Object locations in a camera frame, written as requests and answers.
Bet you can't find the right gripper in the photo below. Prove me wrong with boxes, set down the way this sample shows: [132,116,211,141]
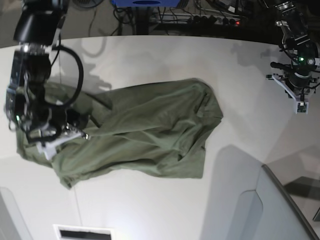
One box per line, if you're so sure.
[24,109,90,160]

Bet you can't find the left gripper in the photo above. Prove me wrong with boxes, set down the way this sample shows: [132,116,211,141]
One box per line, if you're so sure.
[266,61,320,114]

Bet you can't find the green t-shirt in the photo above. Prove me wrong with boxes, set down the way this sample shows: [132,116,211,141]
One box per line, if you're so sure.
[15,78,223,189]

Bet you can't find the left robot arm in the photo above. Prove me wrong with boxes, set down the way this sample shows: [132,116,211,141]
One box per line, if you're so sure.
[265,0,320,114]

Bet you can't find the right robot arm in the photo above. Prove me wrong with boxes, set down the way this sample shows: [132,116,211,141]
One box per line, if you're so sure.
[4,0,90,160]

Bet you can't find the blue box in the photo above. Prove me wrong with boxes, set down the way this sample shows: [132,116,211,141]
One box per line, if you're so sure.
[111,0,180,7]

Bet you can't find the grey chair backrest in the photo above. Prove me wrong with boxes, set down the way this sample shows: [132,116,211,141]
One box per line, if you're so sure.
[261,164,320,240]

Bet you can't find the black power strip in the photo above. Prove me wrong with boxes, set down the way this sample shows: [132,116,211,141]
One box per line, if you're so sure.
[149,13,241,27]

